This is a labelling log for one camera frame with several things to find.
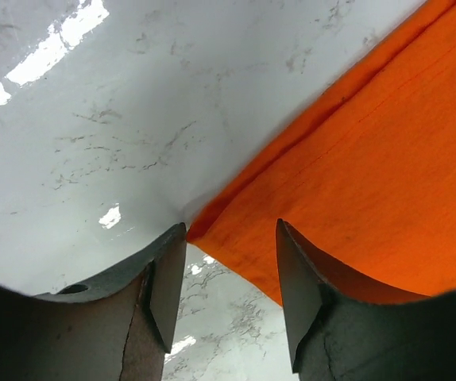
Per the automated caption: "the orange t shirt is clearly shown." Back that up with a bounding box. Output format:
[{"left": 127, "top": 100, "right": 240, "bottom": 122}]
[{"left": 187, "top": 1, "right": 456, "bottom": 301}]

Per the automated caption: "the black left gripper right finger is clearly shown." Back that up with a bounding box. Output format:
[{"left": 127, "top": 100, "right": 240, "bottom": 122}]
[{"left": 276, "top": 220, "right": 456, "bottom": 380}]

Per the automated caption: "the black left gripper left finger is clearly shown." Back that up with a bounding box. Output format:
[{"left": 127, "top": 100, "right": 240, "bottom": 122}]
[{"left": 0, "top": 223, "right": 186, "bottom": 380}]

